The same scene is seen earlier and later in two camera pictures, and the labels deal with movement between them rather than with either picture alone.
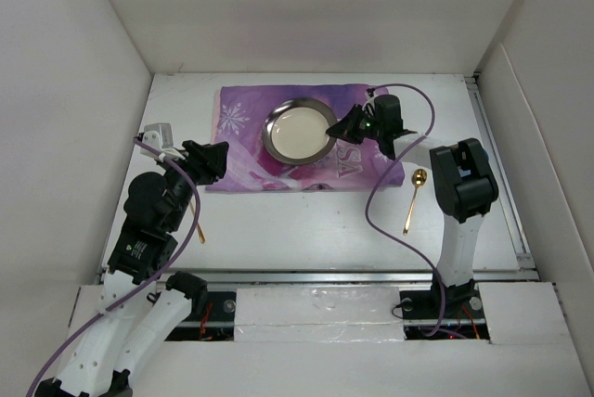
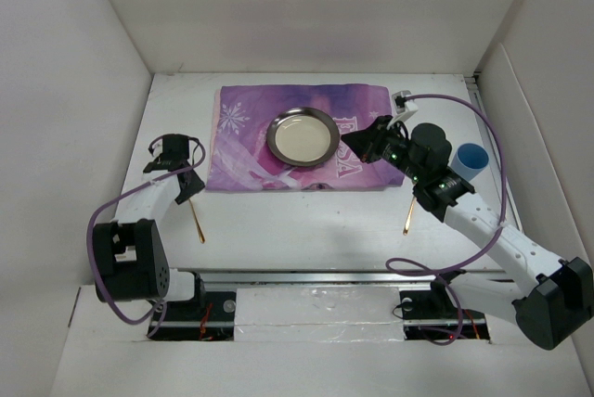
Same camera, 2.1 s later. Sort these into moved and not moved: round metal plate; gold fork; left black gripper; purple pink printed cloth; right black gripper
Moved: round metal plate; right black gripper; left black gripper
Not moved: purple pink printed cloth; gold fork
